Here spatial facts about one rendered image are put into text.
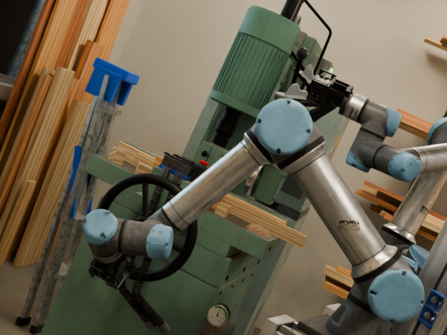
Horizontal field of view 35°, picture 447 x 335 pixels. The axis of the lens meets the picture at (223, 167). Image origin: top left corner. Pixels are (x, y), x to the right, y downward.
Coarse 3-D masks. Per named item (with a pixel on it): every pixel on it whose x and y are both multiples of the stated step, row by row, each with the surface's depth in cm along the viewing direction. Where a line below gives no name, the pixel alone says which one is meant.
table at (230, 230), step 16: (96, 160) 214; (96, 176) 214; (112, 176) 213; (128, 192) 211; (208, 224) 205; (224, 224) 204; (240, 224) 208; (224, 240) 204; (240, 240) 203; (256, 240) 202; (272, 240) 206; (256, 256) 202
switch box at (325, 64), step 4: (316, 56) 243; (316, 60) 243; (324, 60) 242; (328, 60) 242; (312, 64) 243; (316, 64) 243; (320, 64) 242; (324, 64) 242; (328, 64) 242; (332, 64) 246; (320, 68) 242; (324, 68) 242; (328, 68) 242; (332, 68) 249; (324, 72) 242; (328, 76) 248; (300, 88) 244; (304, 88) 243
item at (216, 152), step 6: (204, 144) 218; (210, 144) 218; (210, 150) 218; (216, 150) 217; (222, 150) 217; (228, 150) 228; (198, 156) 218; (210, 156) 217; (216, 156) 217; (222, 156) 218; (198, 162) 218; (210, 162) 217
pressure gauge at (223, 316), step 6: (210, 306) 198; (216, 306) 198; (222, 306) 197; (210, 312) 198; (216, 312) 197; (222, 312) 197; (228, 312) 197; (210, 318) 198; (216, 318) 197; (222, 318) 197; (228, 318) 197; (216, 324) 197; (222, 324) 197
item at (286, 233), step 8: (136, 160) 227; (144, 160) 227; (224, 200) 220; (232, 200) 220; (232, 208) 219; (240, 208) 219; (248, 208) 218; (240, 216) 219; (248, 216) 218; (256, 216) 218; (264, 216) 217; (264, 224) 217; (272, 224) 216; (280, 224) 216; (272, 232) 216; (280, 232) 216; (288, 232) 215; (296, 232) 215; (288, 240) 215; (296, 240) 214; (304, 240) 214
